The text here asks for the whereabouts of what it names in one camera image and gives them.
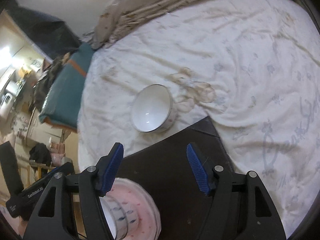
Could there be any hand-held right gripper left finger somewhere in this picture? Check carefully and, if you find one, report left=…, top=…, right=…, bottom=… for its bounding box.
left=22, top=142, right=125, bottom=240

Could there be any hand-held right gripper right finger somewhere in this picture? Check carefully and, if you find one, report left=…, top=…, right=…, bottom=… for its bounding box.
left=186, top=142, right=287, bottom=240

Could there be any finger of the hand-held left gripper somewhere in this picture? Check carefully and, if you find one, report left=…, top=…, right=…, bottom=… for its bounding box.
left=46, top=162, right=75, bottom=178

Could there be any pink strawberry print plate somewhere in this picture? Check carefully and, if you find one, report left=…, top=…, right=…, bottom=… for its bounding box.
left=147, top=195, right=161, bottom=240
left=110, top=177, right=158, bottom=240

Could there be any white ceramic bowl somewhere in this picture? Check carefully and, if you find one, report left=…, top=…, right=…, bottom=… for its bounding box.
left=131, top=84, right=177, bottom=133
left=99, top=196, right=129, bottom=240
left=117, top=205, right=140, bottom=234

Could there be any pink cloth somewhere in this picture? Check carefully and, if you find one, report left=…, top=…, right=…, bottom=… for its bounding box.
left=0, top=205, right=25, bottom=233

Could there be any dark brown board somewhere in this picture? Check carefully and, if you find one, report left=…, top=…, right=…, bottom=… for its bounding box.
left=116, top=116, right=234, bottom=240

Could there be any black cloth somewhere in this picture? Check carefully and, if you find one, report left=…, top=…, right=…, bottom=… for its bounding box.
left=29, top=144, right=52, bottom=167

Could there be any white cabinet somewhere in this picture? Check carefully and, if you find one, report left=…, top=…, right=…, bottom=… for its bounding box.
left=25, top=110, right=66, bottom=143

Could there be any teal cushion orange stripe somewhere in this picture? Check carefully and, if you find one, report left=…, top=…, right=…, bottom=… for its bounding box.
left=39, top=42, right=95, bottom=133

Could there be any white floral blanket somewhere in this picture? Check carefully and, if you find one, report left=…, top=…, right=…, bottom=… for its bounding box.
left=76, top=0, right=320, bottom=240

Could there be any dark plastic sheet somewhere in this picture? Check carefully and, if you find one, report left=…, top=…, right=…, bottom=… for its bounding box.
left=7, top=5, right=81, bottom=58

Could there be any beige patterned blanket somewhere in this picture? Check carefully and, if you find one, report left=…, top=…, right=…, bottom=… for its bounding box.
left=82, top=0, right=235, bottom=50

